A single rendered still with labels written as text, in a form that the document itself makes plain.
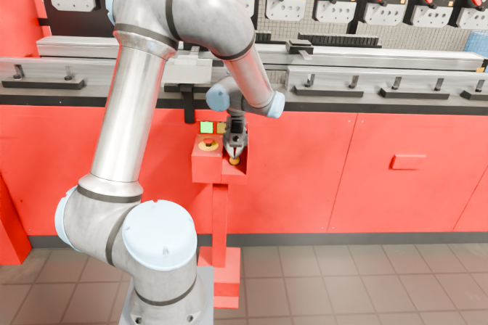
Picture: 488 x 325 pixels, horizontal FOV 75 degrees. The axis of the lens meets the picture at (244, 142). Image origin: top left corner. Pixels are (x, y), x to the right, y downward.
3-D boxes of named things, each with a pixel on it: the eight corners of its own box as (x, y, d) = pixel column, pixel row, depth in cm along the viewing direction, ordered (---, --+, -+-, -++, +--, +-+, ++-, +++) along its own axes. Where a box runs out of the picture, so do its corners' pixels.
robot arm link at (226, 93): (238, 93, 86) (253, 79, 94) (202, 85, 89) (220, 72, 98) (237, 119, 90) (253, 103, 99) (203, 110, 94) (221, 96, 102)
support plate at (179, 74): (158, 82, 111) (158, 80, 110) (169, 60, 133) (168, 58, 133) (210, 84, 112) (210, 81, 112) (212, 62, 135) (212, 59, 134)
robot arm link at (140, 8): (103, 281, 53) (182, -46, 50) (40, 248, 57) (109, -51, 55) (147, 258, 64) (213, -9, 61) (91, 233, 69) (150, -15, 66)
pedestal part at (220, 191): (212, 267, 149) (212, 175, 121) (213, 257, 154) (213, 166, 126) (224, 268, 149) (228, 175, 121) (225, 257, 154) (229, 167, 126)
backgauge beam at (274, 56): (40, 63, 154) (34, 41, 149) (53, 55, 166) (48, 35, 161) (481, 77, 173) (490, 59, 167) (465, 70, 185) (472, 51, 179)
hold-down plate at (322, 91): (295, 96, 138) (297, 89, 136) (293, 91, 142) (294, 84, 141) (362, 97, 140) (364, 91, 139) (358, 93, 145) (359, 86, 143)
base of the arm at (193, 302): (205, 341, 59) (204, 310, 53) (120, 344, 57) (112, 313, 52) (207, 270, 71) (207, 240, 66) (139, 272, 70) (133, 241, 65)
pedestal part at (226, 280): (194, 307, 144) (193, 291, 138) (200, 261, 165) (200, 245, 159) (238, 309, 144) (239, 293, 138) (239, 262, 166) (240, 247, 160)
